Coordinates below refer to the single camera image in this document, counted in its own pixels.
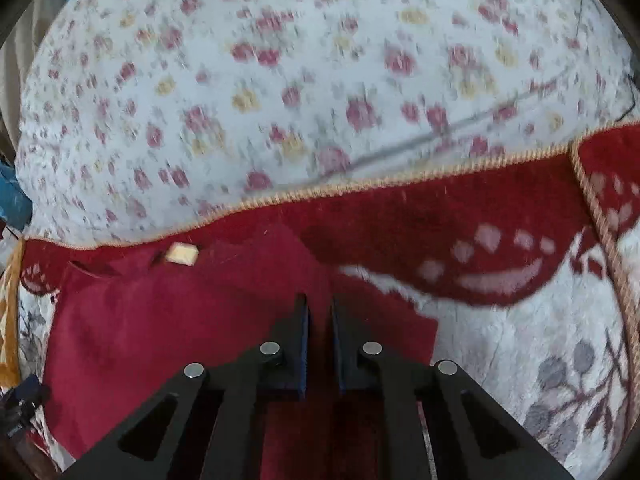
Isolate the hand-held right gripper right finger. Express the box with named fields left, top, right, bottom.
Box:
left=330, top=296, right=576, bottom=480

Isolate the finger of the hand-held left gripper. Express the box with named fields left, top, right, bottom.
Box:
left=0, top=374, right=52, bottom=443

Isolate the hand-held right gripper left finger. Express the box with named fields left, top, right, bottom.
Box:
left=60, top=292, right=311, bottom=480

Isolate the dark red garment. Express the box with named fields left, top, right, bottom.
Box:
left=42, top=222, right=440, bottom=480

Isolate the red and white plush blanket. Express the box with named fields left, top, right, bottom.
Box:
left=0, top=120, right=640, bottom=480

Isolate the blue cloth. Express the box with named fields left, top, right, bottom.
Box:
left=0, top=162, right=34, bottom=231

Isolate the white floral bedsheet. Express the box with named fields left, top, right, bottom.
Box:
left=15, top=0, right=637, bottom=250

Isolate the beige curtain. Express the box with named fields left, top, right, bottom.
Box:
left=0, top=0, right=66, bottom=147

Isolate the thin grey cable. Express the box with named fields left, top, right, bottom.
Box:
left=305, top=72, right=576, bottom=186

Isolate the thin black cable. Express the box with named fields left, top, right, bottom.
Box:
left=615, top=72, right=637, bottom=123

